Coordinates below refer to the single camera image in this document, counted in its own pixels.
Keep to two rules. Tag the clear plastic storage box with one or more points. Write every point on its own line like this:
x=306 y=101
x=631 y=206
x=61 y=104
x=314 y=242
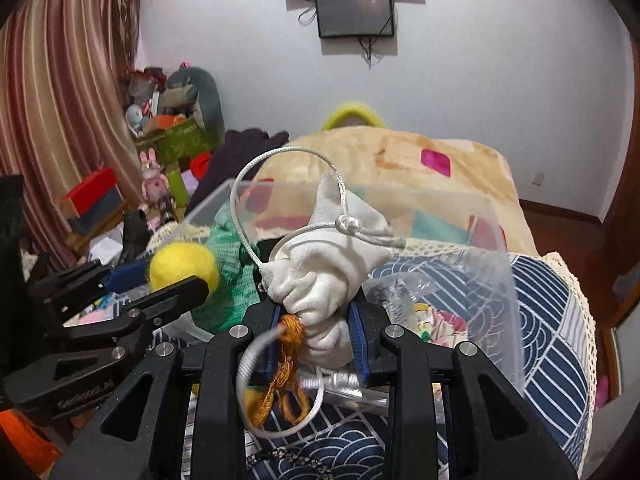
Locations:
x=492 y=280

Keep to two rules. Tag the red cloth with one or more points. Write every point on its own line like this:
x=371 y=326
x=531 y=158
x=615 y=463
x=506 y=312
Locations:
x=201 y=165

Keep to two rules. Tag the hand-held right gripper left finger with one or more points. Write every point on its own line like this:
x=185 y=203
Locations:
x=274 y=332

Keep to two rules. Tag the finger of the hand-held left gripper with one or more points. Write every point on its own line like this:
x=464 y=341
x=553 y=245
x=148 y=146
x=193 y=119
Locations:
x=170 y=297
x=125 y=274

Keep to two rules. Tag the wall outlet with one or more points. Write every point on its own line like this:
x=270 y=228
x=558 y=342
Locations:
x=538 y=179

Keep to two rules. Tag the pink cloth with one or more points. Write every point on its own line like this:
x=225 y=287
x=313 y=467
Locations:
x=602 y=391

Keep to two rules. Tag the grey plush toy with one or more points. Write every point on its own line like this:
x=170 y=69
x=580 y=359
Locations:
x=200 y=90

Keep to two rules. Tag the green knitted cloth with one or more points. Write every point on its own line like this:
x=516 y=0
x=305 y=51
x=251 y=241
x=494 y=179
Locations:
x=225 y=292

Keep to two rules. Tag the yellow felt ball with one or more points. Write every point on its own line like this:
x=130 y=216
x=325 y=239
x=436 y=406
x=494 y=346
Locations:
x=181 y=266

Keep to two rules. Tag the green storage box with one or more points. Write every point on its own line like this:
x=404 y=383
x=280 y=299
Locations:
x=175 y=142

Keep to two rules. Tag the dark purple clothing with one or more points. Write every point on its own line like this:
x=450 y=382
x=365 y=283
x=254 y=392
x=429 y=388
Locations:
x=235 y=155

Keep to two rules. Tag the clear plastic wrapper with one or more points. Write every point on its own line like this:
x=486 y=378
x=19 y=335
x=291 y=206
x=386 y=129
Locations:
x=350 y=390

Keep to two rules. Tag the clear plastic bag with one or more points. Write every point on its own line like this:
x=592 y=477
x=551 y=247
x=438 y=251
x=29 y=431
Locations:
x=400 y=285

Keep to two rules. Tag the striped brown curtain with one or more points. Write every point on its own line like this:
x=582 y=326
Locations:
x=60 y=85

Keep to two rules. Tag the floral cloth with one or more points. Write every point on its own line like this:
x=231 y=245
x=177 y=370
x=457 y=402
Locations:
x=440 y=325

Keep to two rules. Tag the beige patterned blanket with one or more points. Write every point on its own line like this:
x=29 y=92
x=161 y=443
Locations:
x=380 y=160

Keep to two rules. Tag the orange plastic object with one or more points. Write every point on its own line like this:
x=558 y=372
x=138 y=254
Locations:
x=22 y=445

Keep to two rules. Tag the red and grey box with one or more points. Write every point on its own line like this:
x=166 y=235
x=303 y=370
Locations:
x=92 y=192

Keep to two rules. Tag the navy wave-pattern cloth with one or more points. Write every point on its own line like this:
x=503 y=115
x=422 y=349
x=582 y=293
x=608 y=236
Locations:
x=545 y=320

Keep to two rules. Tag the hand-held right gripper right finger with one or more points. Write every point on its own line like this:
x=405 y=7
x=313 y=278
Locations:
x=358 y=335

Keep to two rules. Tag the pile of small toys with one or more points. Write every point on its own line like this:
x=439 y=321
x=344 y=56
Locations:
x=142 y=95

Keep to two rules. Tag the pink bunny toy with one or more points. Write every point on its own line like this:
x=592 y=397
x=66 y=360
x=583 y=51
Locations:
x=151 y=175

